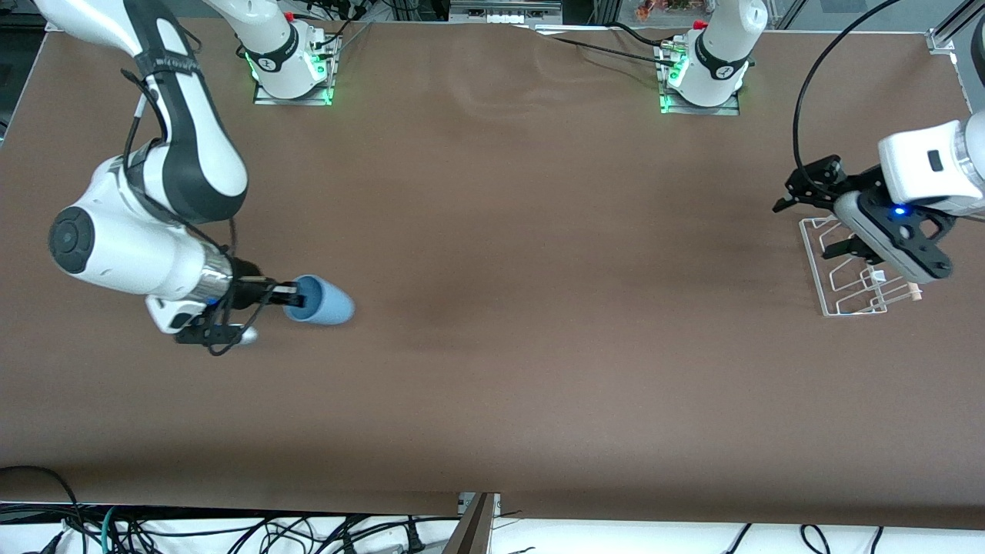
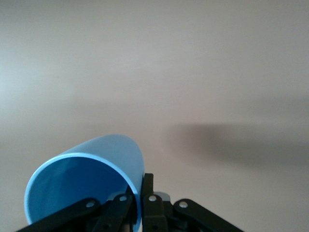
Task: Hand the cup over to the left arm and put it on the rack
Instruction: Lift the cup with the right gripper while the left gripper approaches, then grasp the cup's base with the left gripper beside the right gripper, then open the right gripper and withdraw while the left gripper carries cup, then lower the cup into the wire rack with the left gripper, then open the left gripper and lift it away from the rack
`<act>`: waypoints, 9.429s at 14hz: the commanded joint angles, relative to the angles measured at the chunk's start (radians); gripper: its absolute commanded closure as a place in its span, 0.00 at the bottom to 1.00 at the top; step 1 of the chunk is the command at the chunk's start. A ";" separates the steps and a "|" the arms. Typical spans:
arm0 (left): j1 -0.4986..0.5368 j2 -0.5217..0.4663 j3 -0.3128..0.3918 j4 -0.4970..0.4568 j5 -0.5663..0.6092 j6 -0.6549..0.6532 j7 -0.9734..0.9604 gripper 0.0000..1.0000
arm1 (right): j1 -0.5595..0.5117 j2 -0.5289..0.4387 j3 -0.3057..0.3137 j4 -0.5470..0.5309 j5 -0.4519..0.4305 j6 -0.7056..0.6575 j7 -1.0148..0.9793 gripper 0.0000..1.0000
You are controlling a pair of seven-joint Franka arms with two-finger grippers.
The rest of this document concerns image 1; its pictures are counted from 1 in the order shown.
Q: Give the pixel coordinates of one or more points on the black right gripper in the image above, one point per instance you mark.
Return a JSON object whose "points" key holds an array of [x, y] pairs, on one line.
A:
{"points": [[248, 292]]}

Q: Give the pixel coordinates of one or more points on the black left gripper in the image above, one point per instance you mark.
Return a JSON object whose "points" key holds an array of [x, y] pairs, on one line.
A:
{"points": [[860, 185]]}

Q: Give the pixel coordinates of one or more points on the blue cup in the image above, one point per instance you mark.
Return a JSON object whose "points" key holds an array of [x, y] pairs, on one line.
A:
{"points": [[331, 304]]}

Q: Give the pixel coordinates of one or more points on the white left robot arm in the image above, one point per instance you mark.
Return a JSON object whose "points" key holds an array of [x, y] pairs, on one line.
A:
{"points": [[719, 61]]}

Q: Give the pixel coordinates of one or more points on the aluminium table leg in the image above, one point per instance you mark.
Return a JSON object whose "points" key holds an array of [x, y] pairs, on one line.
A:
{"points": [[473, 531]]}

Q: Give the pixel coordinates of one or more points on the grey power strip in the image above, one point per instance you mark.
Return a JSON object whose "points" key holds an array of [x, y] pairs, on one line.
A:
{"points": [[504, 11]]}

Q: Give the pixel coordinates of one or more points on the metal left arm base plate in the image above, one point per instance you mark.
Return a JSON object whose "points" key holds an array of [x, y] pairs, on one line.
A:
{"points": [[696, 111]]}

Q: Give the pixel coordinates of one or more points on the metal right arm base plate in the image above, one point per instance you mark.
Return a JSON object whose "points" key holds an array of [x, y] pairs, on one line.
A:
{"points": [[292, 101]]}

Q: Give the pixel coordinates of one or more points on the aluminium frame profile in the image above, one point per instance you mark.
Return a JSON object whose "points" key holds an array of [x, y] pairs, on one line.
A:
{"points": [[943, 38]]}

